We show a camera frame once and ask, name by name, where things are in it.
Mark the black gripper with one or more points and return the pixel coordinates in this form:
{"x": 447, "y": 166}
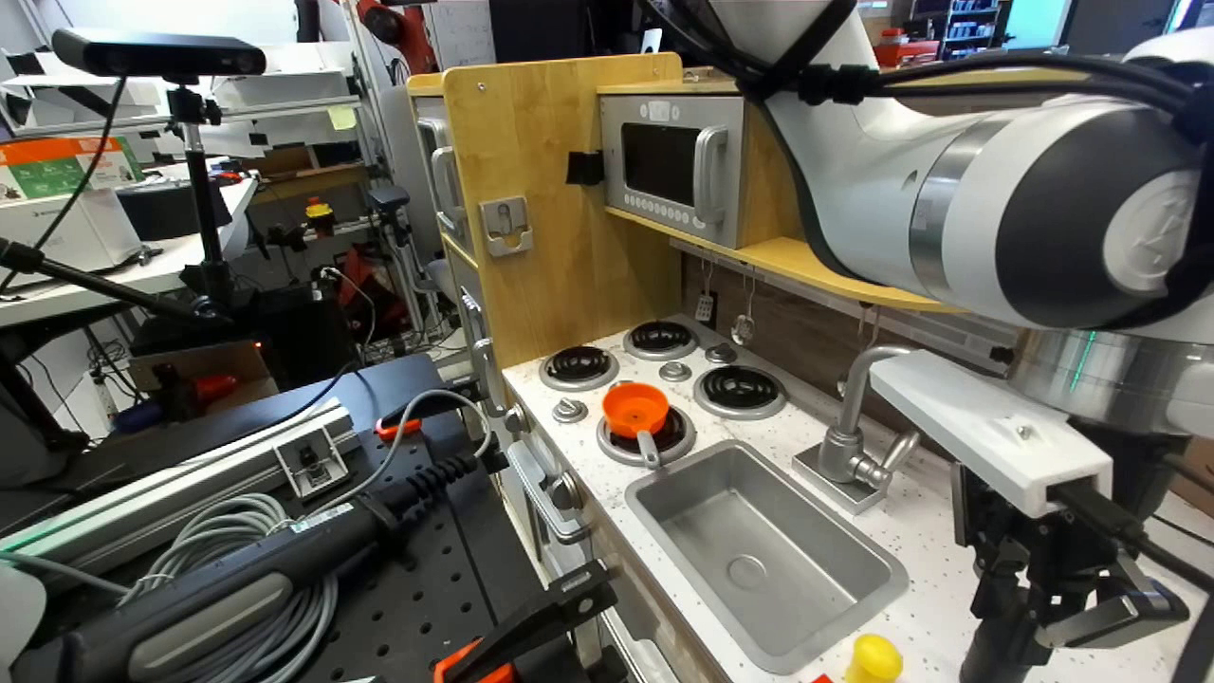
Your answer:
{"x": 1008, "y": 524}

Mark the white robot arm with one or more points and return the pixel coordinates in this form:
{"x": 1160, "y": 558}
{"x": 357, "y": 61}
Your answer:
{"x": 1012, "y": 192}

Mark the yellow toy ball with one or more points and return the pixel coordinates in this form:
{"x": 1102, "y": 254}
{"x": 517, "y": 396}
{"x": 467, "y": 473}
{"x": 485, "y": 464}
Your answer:
{"x": 873, "y": 660}

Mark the small red toy piece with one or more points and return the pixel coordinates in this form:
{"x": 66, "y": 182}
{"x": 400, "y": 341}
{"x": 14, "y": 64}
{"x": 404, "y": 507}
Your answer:
{"x": 824, "y": 678}

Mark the silver toy faucet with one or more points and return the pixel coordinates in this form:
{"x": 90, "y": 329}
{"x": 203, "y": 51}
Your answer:
{"x": 844, "y": 440}

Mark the silver toy sink basin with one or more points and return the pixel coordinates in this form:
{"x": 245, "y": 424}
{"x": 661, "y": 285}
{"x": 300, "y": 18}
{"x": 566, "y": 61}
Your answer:
{"x": 761, "y": 556}

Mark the black toy stove burner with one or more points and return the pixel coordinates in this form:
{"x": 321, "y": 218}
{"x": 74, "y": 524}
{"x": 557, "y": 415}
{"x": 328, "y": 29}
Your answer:
{"x": 743, "y": 391}
{"x": 661, "y": 338}
{"x": 580, "y": 365}
{"x": 677, "y": 436}

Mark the hanging silver toy utensil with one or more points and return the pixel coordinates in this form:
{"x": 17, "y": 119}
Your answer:
{"x": 743, "y": 329}
{"x": 702, "y": 304}

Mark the silver stove knob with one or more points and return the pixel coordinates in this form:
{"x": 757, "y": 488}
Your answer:
{"x": 572, "y": 410}
{"x": 677, "y": 373}

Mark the orange toy pot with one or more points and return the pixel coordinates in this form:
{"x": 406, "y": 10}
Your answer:
{"x": 635, "y": 407}

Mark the black orange bar clamp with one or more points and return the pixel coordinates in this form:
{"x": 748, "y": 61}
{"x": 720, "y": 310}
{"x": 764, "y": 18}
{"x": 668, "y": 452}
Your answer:
{"x": 533, "y": 632}

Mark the wooden toy kitchen unit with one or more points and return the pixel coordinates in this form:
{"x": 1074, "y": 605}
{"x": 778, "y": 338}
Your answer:
{"x": 543, "y": 291}

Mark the silver toy microwave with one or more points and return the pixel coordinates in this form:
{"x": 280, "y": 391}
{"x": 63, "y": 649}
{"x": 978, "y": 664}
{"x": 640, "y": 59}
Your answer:
{"x": 668, "y": 166}

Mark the black latch block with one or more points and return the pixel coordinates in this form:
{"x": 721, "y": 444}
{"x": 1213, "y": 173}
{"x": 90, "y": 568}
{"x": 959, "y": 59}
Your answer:
{"x": 585, "y": 168}

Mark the yellow sticky note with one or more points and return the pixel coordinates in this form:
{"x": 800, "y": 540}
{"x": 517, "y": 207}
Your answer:
{"x": 343, "y": 119}

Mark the black tripod pole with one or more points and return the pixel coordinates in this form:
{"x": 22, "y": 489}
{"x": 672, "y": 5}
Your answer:
{"x": 205, "y": 214}

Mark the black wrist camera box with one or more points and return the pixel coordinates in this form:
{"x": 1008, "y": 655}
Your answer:
{"x": 1115, "y": 608}

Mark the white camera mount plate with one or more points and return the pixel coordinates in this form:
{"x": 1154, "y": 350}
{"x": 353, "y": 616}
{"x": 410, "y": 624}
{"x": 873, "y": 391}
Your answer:
{"x": 988, "y": 424}

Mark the silver wall outlet plate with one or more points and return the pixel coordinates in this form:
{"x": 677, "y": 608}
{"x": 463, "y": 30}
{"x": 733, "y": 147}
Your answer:
{"x": 508, "y": 224}

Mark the aluminium extrusion rail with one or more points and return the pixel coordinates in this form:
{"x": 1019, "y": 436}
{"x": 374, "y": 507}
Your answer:
{"x": 193, "y": 476}

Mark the black sensor bar camera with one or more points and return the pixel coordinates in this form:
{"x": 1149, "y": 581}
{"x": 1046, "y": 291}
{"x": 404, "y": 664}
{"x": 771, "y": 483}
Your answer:
{"x": 159, "y": 53}

